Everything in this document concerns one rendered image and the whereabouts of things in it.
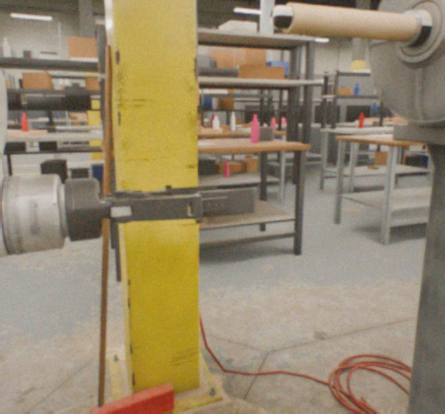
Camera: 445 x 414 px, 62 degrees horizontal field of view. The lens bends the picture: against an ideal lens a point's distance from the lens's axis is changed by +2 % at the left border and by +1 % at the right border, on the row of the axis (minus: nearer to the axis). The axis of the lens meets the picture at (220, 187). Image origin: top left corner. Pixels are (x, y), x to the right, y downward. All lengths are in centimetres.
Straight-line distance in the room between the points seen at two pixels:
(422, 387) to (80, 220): 75
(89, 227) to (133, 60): 92
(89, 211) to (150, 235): 94
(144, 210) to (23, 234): 13
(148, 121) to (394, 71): 86
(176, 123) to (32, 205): 93
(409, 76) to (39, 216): 52
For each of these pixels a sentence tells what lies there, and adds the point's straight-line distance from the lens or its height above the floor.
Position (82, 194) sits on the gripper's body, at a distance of 45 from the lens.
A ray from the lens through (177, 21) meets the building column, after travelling 136.
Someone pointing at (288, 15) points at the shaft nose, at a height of 125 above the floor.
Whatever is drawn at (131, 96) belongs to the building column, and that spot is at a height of 119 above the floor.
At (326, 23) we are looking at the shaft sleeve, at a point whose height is 124.
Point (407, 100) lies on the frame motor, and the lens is 63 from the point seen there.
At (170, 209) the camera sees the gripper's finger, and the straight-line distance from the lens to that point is 40.
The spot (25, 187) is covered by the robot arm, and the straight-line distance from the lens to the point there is 45.
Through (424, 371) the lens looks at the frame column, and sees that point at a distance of 92.
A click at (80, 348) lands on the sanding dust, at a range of 211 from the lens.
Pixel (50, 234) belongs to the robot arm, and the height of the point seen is 101.
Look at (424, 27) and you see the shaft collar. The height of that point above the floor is 125.
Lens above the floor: 114
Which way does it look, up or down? 12 degrees down
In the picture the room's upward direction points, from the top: straight up
